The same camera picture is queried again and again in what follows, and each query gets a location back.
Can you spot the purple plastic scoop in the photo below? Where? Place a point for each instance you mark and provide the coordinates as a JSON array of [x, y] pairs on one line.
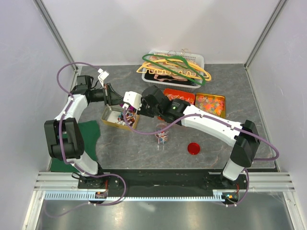
[[126, 106]]

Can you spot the green cloth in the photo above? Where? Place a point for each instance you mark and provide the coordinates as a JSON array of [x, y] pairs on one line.
[[90, 132]]

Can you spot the orange tray of lollipops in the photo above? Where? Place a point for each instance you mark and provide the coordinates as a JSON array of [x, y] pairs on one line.
[[177, 94]]

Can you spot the gold tin of candies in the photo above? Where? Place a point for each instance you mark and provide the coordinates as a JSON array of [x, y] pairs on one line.
[[113, 116]]

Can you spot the black garment in basket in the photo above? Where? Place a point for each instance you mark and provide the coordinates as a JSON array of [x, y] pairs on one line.
[[168, 79]]

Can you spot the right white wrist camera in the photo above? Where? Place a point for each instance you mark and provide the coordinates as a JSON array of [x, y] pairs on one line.
[[133, 99]]

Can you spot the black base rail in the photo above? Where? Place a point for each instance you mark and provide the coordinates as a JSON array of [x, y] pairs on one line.
[[150, 178]]

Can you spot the red jar lid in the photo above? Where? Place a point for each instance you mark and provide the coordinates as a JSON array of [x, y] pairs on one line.
[[193, 148]]

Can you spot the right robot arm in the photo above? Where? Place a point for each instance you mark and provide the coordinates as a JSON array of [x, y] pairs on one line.
[[242, 137]]

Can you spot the clear glass jar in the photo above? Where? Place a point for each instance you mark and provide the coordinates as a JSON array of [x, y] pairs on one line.
[[162, 136]]

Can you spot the white plastic basket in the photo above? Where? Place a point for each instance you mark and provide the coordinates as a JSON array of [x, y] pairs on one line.
[[173, 56]]

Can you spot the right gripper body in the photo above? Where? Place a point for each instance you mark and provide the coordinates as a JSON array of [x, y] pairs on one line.
[[147, 110]]

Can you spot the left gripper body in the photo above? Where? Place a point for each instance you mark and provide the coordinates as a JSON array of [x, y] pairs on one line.
[[105, 96]]

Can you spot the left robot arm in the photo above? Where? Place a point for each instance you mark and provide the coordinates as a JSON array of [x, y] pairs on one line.
[[64, 138]]

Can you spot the floral pink cloth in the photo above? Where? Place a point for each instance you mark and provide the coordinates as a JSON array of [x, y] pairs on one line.
[[168, 69]]

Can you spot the grey cable duct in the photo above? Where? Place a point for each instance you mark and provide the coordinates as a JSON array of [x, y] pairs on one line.
[[96, 196]]

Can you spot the orange clothes hanger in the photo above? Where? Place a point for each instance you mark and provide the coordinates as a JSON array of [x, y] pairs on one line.
[[177, 70]]

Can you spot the green clothes hanger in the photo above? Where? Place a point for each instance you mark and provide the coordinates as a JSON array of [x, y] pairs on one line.
[[177, 68]]

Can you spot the gold tin of gummies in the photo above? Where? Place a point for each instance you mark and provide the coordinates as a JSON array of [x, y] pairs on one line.
[[210, 103]]

